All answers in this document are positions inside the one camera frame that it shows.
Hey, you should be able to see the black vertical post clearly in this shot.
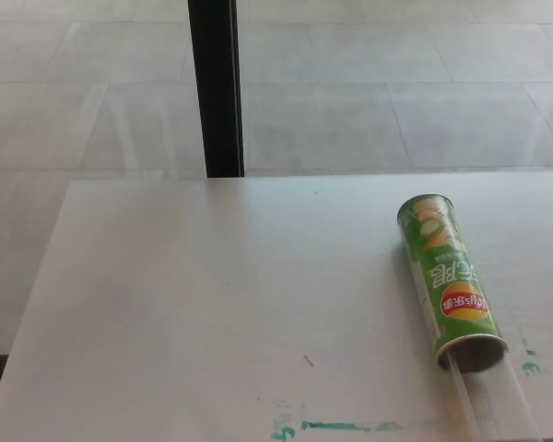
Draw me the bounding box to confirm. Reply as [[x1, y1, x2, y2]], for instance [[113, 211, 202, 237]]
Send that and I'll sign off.
[[187, 0, 246, 180]]

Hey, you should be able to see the green chips can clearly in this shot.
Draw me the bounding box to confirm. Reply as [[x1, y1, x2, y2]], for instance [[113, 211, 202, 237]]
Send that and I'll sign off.
[[396, 193, 509, 373]]

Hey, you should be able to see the clear plastic chips tray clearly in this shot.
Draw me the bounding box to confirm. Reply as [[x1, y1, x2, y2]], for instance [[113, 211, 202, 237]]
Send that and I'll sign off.
[[441, 348, 543, 442]]

